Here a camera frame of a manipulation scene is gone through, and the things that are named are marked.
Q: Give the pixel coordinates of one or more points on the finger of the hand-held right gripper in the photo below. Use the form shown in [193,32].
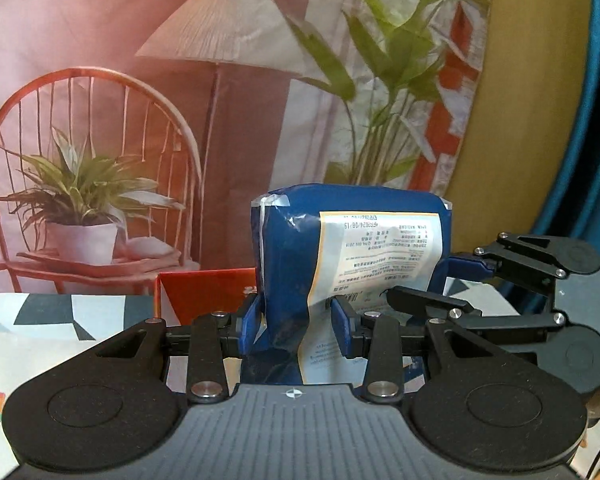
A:
[430,301]
[467,266]

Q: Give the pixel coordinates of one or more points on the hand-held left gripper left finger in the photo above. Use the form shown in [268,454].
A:
[250,327]

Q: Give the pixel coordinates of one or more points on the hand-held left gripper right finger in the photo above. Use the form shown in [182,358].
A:
[342,329]

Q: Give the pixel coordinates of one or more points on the blue plastic packet white label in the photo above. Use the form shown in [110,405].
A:
[290,260]

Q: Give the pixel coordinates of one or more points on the red box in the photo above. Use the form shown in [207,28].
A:
[205,292]

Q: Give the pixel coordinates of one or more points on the yellow board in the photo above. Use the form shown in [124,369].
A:
[520,85]

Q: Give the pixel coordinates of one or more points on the blue curtain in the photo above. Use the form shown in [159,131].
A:
[587,110]

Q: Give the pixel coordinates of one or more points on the geometric patterned cloth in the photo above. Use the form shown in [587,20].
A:
[60,312]

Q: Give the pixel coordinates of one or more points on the printed backdrop cloth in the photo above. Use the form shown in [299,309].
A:
[130,110]

